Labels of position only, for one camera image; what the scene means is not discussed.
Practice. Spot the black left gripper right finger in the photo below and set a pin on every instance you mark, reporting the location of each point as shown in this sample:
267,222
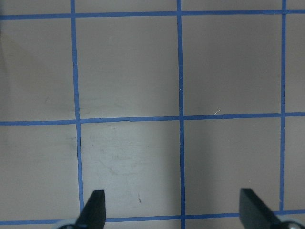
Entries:
254,213

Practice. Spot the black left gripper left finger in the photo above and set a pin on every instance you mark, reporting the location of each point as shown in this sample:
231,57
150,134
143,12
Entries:
93,213

